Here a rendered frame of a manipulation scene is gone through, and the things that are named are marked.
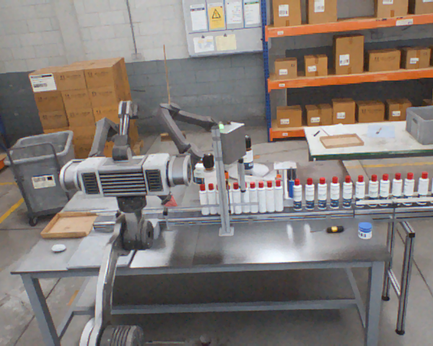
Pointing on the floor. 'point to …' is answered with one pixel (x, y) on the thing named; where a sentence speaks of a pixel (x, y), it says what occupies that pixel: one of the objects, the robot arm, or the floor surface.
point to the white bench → (372, 145)
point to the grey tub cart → (41, 171)
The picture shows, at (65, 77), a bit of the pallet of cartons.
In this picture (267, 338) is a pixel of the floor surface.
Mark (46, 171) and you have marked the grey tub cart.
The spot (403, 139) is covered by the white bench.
